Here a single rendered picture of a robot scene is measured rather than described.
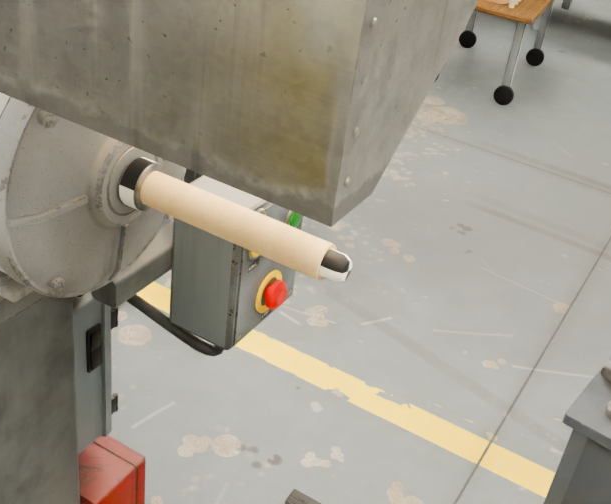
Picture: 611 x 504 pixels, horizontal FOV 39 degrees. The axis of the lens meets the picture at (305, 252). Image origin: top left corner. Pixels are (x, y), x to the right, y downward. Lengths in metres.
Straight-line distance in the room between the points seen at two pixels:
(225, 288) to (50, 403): 0.27
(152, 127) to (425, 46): 0.17
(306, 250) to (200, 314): 0.43
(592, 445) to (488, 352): 1.25
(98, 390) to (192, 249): 0.32
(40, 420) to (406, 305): 1.85
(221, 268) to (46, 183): 0.36
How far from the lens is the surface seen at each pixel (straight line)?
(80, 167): 0.75
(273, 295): 1.11
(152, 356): 2.52
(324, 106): 0.46
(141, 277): 1.06
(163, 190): 0.76
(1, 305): 0.87
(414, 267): 3.04
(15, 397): 1.10
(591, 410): 1.52
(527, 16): 4.36
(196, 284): 1.08
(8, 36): 0.60
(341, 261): 0.69
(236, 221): 0.72
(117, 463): 1.39
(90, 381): 1.27
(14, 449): 1.15
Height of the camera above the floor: 1.64
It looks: 33 degrees down
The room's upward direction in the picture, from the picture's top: 8 degrees clockwise
